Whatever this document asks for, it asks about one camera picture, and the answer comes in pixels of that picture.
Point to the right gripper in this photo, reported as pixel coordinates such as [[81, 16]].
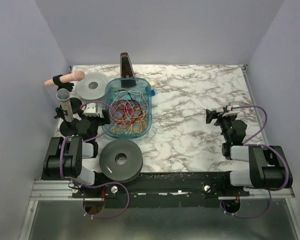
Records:
[[217, 117]]

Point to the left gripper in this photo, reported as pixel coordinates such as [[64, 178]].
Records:
[[105, 116]]

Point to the dark grey cable spool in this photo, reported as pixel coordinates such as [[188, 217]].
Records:
[[121, 160]]

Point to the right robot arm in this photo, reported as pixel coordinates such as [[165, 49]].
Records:
[[268, 167]]

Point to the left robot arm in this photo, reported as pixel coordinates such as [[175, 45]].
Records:
[[64, 156]]

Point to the black microphone stand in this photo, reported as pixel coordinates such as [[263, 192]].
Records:
[[75, 102], [69, 125]]

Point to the blue transparent plastic bin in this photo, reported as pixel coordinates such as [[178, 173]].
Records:
[[131, 102]]

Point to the silver microphone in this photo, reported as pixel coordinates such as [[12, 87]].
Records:
[[63, 95]]

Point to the pink microphone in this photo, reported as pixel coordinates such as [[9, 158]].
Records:
[[76, 75]]

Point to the brown metronome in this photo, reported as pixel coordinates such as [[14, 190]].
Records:
[[126, 68]]

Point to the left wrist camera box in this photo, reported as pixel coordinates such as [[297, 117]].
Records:
[[91, 110]]

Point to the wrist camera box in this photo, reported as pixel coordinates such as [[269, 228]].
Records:
[[91, 110], [231, 110]]

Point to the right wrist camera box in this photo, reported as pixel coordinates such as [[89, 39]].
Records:
[[231, 110]]

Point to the white cable spool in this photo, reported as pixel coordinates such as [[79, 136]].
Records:
[[93, 86]]

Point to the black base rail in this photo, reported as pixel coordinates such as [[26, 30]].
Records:
[[164, 190]]

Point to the aluminium rail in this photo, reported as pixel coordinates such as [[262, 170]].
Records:
[[51, 190]]

